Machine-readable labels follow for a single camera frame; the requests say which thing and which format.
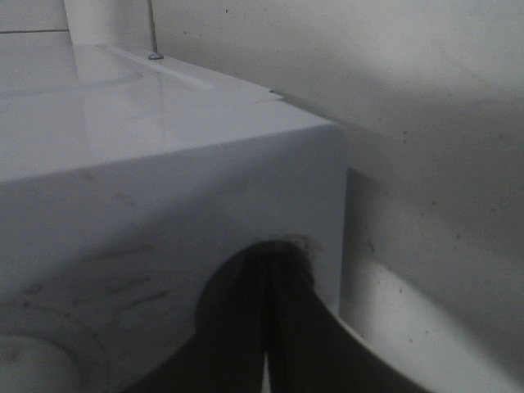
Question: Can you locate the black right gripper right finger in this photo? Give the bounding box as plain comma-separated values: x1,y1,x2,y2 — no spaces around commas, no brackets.
266,242,418,392

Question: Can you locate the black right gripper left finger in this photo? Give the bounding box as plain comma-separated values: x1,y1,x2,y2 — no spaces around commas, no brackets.
125,243,268,392

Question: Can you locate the white microwave oven body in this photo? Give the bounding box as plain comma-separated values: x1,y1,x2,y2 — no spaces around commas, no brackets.
1,45,346,392

